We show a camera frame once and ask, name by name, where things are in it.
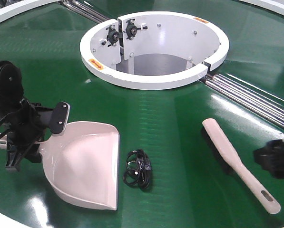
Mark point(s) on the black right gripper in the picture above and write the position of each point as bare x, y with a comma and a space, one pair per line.
271, 158

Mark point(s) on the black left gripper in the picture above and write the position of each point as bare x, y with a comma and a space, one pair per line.
25, 123

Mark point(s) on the beige hand brush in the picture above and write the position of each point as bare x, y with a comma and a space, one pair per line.
231, 157

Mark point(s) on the pink plastic dustpan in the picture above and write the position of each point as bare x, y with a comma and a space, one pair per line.
81, 164

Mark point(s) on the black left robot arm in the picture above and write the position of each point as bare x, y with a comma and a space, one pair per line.
11, 90

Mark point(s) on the right steel roller strip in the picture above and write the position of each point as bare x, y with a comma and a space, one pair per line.
245, 96

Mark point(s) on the steel roller strip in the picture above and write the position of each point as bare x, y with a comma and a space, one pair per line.
84, 9
245, 96

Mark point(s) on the front orange arrow sticker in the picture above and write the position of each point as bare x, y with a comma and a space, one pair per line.
96, 64

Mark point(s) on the orange arrow sticker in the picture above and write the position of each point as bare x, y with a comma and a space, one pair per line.
201, 20
96, 64

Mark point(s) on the white outer rim front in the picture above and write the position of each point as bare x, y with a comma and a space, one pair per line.
6, 222

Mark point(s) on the white rim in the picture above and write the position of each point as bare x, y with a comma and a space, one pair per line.
6, 222
20, 7
276, 6

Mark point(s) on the left black bearing block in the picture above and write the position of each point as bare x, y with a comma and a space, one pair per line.
113, 35

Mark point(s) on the black bearing block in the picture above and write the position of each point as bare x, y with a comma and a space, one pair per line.
113, 35
132, 29

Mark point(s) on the white outer rim left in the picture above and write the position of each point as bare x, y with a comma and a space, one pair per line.
20, 7

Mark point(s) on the rear steel roller strip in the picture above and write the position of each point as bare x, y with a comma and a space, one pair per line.
84, 9

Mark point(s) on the right black bearing block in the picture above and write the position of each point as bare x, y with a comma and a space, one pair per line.
132, 29

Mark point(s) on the white outer rim right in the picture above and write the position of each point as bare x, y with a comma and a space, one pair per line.
276, 6

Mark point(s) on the rear orange arrow sticker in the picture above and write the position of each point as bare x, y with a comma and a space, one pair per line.
201, 20

